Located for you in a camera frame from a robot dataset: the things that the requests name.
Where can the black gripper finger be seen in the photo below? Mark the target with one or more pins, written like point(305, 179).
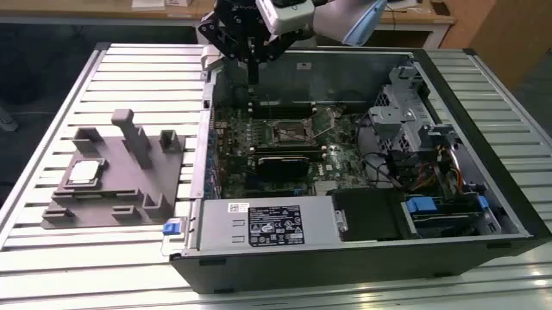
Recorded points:
point(219, 35)
point(276, 48)

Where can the CPU socket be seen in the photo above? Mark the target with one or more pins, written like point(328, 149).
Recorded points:
point(290, 132)

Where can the wooden desk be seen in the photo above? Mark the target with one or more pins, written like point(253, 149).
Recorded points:
point(173, 14)

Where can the white box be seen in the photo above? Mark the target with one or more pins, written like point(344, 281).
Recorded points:
point(179, 2)
point(147, 3)

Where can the black RAM slot bank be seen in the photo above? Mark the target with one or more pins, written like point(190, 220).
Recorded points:
point(286, 150)
point(285, 109)

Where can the silver drive cage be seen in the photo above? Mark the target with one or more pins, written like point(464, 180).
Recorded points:
point(392, 119)

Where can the black graphics card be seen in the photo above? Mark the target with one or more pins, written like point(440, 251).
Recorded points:
point(282, 168)

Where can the green motherboard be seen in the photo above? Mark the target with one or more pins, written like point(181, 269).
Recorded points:
point(345, 161)

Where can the small black box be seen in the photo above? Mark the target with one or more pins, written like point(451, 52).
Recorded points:
point(440, 8)

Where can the small silver heatsink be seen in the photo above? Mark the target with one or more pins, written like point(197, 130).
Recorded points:
point(325, 188)

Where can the grey parts rack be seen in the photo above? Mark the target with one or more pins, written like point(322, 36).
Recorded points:
point(129, 181)

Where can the wooden cabinet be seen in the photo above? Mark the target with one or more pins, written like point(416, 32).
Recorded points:
point(508, 32)

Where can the black plastic shroud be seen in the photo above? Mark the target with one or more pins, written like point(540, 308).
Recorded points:
point(366, 213)

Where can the silver power supply unit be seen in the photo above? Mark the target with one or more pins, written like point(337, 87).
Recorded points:
point(223, 223)

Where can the green RAM stick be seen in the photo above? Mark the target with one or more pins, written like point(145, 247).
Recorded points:
point(107, 194)

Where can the grey metal stand foot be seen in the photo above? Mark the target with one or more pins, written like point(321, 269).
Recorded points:
point(8, 121)

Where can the hard disk in blue carrier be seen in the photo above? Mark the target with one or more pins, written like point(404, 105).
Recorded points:
point(420, 205)

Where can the blue case latch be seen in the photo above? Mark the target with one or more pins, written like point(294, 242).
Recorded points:
point(171, 226)

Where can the small blue clip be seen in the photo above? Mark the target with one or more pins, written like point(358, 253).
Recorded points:
point(483, 204)

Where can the black PC case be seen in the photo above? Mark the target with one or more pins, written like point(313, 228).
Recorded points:
point(302, 271)

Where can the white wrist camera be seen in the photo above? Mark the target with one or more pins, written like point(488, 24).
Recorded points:
point(289, 17)

